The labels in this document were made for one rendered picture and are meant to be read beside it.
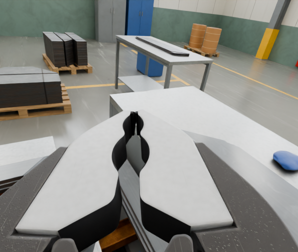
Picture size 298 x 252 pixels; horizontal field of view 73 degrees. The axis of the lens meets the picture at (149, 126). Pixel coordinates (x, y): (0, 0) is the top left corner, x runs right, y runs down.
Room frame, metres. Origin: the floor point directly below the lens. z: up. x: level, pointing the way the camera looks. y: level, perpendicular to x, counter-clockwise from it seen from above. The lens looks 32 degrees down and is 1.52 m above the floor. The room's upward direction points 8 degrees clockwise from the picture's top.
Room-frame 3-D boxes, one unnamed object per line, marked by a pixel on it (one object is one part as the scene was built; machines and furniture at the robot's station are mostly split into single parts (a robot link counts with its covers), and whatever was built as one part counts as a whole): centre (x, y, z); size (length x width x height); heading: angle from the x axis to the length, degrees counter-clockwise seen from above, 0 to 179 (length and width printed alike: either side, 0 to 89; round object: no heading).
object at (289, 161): (0.62, -0.54, 1.07); 0.12 x 0.10 x 0.03; 123
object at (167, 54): (3.21, 0.02, 0.49); 1.60 x 0.70 x 0.99; 35
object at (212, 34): (8.34, -1.61, 0.47); 1.32 x 0.80 x 0.95; 31
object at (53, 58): (4.59, 2.09, 0.32); 1.20 x 0.80 x 0.65; 37
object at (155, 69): (4.93, 0.18, 0.29); 0.61 x 0.43 x 0.57; 30
